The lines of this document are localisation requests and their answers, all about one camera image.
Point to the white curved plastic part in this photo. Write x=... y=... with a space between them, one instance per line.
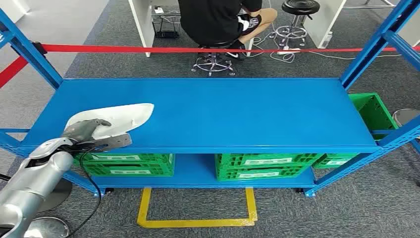
x=124 y=116

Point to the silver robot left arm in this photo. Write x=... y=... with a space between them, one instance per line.
x=29 y=187

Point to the blue metal shelf rack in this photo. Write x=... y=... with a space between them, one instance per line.
x=213 y=115

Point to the green plastic crate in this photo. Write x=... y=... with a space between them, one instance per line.
x=229 y=159
x=328 y=161
x=147 y=157
x=374 y=111
x=229 y=174
x=157 y=171

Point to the chrome-base stool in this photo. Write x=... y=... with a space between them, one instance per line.
x=213 y=62

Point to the red barrier tape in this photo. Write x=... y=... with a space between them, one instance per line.
x=13 y=70
x=197 y=50

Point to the white power strip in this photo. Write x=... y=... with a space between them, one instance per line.
x=288 y=51

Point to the white desk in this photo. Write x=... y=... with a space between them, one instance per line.
x=141 y=19
x=323 y=23

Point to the black round stool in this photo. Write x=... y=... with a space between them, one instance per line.
x=300 y=6

